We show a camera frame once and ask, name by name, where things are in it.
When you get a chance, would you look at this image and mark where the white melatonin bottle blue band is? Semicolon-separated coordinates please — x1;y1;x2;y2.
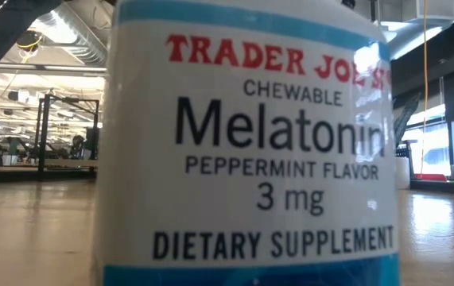
91;0;402;286

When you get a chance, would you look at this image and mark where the person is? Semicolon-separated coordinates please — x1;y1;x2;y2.
70;134;87;160

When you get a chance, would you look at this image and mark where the green plant in white pot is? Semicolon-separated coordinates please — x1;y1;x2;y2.
392;91;423;190

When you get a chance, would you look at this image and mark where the red flat object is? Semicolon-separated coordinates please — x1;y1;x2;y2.
414;172;449;183

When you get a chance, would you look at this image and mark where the silver ventilation duct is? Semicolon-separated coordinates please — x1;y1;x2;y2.
37;3;108;68

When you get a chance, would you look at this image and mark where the wooden shelf black metal frame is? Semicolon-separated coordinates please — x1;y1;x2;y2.
35;93;101;183

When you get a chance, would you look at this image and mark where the yellow hanging cord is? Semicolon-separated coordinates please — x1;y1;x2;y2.
421;0;429;178

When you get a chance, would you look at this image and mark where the black aluminium rail frame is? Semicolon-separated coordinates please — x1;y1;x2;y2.
409;177;454;196

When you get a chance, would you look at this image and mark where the black ceiling device yellow cable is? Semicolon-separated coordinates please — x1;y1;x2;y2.
14;29;45;53

